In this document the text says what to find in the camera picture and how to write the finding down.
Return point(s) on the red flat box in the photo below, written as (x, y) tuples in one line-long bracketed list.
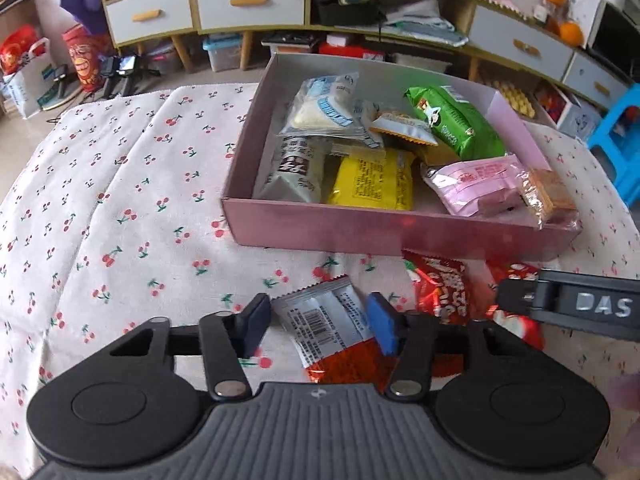
[(351, 51)]

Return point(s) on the white shopping bag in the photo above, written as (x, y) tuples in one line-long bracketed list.
[(33, 85)]

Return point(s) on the purple hat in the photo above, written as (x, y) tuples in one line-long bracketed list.
[(88, 13)]

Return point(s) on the clear cracker stack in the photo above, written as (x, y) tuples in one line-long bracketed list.
[(547, 198)]

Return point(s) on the clear storage bin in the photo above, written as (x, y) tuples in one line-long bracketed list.
[(224, 51)]

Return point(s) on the blue plastic stool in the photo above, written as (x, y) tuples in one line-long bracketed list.
[(617, 139)]

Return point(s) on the orange white snack packet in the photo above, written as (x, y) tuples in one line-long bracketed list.
[(407, 128)]

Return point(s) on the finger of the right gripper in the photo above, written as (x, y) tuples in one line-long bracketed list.
[(517, 296)]

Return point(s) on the yellow snack packet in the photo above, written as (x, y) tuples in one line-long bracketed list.
[(378, 184)]

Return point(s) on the green snack packet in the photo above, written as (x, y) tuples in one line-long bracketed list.
[(456, 121)]

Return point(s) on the cherry print tablecloth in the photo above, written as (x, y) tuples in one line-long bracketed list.
[(117, 218)]

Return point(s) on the wooden tv cabinet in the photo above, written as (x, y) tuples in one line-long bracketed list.
[(481, 31)]

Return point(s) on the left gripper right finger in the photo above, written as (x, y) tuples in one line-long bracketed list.
[(410, 338)]

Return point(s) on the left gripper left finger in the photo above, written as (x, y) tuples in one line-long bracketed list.
[(226, 338)]

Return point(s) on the orange red barcode packet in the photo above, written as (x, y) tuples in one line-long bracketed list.
[(332, 336)]

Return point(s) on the pink wafer snack pack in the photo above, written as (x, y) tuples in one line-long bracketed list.
[(479, 187)]

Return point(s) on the red gift bag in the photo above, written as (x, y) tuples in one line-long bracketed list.
[(15, 46)]

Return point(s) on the white bread pack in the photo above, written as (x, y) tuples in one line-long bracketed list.
[(364, 113), (323, 106)]

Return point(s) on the gold wrapper bar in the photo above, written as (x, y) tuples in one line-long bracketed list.
[(434, 155)]

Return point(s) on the red cylindrical gift can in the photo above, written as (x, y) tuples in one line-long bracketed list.
[(87, 50)]

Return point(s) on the orange fruit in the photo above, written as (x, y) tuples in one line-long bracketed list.
[(571, 34)]

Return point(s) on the silver cookie snack pack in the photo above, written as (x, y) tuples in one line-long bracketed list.
[(296, 170)]

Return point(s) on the yellow egg tray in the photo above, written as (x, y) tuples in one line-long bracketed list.
[(515, 96)]

